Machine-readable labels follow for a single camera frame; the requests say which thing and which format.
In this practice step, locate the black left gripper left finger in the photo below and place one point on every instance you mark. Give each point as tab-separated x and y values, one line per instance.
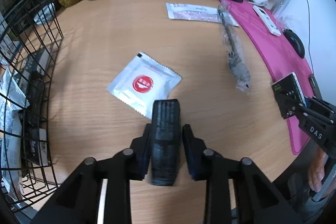
141	147

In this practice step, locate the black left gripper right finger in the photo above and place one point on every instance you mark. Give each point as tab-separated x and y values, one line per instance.
194	153

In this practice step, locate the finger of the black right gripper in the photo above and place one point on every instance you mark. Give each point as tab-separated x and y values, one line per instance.
288	102
320	109

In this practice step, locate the black Face tissue pack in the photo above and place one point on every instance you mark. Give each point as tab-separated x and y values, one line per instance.
165	142

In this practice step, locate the black computer mouse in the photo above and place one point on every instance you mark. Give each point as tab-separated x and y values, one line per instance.
295	42

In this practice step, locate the white sachet red circle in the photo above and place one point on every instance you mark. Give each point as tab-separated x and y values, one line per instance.
143	81

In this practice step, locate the white remote control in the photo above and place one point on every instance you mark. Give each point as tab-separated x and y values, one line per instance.
267	21

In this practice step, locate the black white small box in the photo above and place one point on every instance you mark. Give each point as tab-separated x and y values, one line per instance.
36	147

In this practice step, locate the black tissue pack in basket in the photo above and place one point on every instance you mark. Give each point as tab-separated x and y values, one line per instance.
35	98

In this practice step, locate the flat pink white packet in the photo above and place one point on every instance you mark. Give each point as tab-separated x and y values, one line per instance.
182	11

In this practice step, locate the white wet wipe pack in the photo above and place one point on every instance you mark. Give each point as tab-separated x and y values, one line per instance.
11	92
11	154

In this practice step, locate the blue white ceramic bowl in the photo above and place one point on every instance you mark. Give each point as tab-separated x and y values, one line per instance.
45	15

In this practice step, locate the black wire basket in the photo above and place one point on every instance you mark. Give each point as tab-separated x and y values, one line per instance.
30	52

